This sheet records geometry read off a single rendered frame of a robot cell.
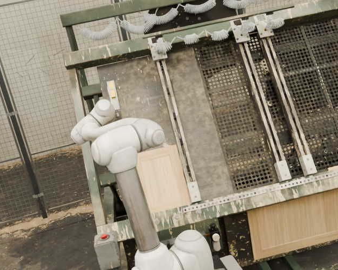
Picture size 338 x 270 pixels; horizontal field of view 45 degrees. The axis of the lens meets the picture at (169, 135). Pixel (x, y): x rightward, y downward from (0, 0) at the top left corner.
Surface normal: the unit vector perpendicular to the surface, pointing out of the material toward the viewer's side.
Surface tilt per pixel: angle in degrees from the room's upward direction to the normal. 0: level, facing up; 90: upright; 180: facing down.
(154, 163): 56
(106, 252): 90
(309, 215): 90
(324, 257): 0
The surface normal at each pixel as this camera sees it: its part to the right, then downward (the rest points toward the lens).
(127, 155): 0.47, 0.08
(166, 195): 0.00, -0.29
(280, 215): 0.14, 0.28
